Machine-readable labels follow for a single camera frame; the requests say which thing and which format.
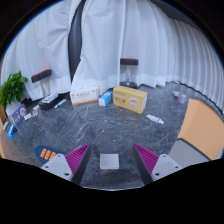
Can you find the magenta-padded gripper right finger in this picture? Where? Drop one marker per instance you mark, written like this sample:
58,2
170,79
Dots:
148,160

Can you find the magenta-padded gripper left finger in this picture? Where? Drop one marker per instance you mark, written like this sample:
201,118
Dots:
76,160

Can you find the white charger block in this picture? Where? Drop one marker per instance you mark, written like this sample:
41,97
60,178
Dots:
109,161

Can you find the dark blue power strip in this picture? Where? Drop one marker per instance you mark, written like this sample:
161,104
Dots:
46,154

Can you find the white tube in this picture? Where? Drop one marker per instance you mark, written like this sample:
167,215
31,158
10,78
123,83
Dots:
155,119

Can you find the white pen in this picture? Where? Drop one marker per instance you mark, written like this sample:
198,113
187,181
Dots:
60,103

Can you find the yellow box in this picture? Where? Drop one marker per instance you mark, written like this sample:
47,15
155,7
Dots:
130,99

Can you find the white and orange box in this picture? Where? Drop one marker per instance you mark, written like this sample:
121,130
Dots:
84,96

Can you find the small clear packet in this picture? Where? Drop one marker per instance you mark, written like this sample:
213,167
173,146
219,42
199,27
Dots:
35,110

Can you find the small white card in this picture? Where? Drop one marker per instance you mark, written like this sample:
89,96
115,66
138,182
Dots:
27,116

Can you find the small blue and white carton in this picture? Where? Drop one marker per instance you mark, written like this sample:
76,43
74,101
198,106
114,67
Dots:
105,98

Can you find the small purple jar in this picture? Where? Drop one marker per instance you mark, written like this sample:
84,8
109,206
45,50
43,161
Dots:
182,98

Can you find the blue and white box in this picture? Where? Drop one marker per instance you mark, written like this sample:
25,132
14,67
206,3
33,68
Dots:
11,131

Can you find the purple box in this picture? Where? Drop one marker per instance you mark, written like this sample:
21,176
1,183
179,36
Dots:
19,115

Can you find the small white packet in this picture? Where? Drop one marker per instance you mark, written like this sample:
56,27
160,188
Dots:
5,125

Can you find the white plant pot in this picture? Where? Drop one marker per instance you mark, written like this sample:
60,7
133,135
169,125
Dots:
12,108

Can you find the black stool with red edge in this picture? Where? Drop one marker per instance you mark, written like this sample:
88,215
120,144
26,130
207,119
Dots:
129,61
41,75

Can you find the green leafy plant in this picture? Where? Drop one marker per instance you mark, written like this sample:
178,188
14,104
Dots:
12,88

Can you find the white curtain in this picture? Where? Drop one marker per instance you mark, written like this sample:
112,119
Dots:
150,40
43,40

